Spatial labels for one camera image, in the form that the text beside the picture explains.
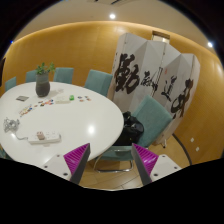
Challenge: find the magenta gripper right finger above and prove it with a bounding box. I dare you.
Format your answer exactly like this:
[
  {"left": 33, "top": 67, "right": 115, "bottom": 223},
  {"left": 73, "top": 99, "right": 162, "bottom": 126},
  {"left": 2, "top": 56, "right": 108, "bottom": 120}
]
[{"left": 131, "top": 144, "right": 159, "bottom": 185}]

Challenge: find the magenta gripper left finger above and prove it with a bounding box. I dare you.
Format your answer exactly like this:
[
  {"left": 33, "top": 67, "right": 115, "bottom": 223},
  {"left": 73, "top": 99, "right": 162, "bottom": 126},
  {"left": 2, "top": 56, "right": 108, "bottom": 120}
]
[{"left": 64, "top": 143, "right": 90, "bottom": 184}]

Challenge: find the pink charger plug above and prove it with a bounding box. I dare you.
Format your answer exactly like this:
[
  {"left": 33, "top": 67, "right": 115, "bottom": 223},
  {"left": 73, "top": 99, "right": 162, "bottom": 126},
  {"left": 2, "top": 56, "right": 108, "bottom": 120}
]
[{"left": 36, "top": 131, "right": 45, "bottom": 140}]

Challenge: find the black bag on chair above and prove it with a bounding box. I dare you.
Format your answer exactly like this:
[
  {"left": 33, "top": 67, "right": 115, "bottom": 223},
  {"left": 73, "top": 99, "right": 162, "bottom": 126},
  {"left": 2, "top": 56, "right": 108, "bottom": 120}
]
[{"left": 114, "top": 111, "right": 144, "bottom": 146}]

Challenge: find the white power strip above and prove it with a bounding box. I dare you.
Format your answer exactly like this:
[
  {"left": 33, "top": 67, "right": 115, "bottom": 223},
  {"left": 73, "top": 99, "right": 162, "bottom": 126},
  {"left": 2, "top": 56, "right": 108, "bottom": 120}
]
[{"left": 28, "top": 131, "right": 61, "bottom": 144}]

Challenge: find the teal chair near right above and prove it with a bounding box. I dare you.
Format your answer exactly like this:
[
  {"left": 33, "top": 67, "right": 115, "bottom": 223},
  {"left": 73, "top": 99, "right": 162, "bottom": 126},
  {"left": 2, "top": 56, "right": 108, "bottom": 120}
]
[{"left": 94, "top": 95, "right": 172, "bottom": 173}]

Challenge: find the round white table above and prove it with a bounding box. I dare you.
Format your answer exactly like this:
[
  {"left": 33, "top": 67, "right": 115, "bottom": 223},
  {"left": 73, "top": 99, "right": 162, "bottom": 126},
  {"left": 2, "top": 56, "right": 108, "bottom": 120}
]
[{"left": 0, "top": 82, "right": 123, "bottom": 166}]

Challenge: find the row of colourful tokens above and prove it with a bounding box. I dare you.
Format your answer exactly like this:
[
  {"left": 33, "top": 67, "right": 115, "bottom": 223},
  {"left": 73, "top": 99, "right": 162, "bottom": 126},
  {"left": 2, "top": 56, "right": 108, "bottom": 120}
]
[{"left": 19, "top": 99, "right": 54, "bottom": 117}]

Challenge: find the dark card on table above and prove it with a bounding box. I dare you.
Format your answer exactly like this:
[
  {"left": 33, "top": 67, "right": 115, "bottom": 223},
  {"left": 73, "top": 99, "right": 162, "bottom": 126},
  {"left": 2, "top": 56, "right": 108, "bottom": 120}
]
[{"left": 16, "top": 96, "right": 29, "bottom": 102}]

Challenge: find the teal chair behind table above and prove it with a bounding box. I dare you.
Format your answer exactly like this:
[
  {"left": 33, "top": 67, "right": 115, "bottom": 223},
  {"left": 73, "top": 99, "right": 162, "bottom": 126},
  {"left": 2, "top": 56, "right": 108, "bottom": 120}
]
[{"left": 84, "top": 69, "right": 112, "bottom": 96}]

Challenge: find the dark grey plant pot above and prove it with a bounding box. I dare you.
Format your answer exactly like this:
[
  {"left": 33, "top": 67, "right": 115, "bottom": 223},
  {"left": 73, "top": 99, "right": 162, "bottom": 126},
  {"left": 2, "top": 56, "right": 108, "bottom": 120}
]
[{"left": 36, "top": 73, "right": 50, "bottom": 97}]

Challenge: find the teal chair back middle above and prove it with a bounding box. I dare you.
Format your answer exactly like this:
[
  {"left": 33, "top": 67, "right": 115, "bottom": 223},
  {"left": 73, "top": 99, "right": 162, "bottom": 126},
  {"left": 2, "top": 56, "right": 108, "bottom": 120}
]
[{"left": 53, "top": 67, "right": 74, "bottom": 84}]

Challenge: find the white calligraphy folding screen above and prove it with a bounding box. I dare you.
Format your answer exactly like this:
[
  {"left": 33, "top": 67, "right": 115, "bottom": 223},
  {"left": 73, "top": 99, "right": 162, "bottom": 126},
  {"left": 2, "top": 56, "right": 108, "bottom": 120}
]
[{"left": 111, "top": 33, "right": 200, "bottom": 144}]

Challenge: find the teal chair back left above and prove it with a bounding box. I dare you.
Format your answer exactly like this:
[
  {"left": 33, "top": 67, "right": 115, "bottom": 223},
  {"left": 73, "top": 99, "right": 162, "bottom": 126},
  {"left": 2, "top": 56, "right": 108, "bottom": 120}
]
[{"left": 25, "top": 70, "right": 37, "bottom": 83}]

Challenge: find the green potted plant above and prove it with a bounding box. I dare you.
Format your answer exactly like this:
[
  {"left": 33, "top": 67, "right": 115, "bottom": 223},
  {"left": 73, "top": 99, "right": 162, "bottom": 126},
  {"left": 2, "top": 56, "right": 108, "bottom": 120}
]
[{"left": 36, "top": 62, "right": 55, "bottom": 75}]

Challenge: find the teal chair far left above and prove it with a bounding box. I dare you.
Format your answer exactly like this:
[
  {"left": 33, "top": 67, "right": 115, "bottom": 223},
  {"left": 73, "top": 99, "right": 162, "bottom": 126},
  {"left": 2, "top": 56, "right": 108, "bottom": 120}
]
[{"left": 5, "top": 77, "right": 16, "bottom": 91}]

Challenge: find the white coiled charger cable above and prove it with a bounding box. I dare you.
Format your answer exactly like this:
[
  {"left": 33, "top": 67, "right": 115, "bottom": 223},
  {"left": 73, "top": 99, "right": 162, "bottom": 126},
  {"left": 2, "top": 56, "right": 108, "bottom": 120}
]
[{"left": 2, "top": 117, "right": 30, "bottom": 141}]

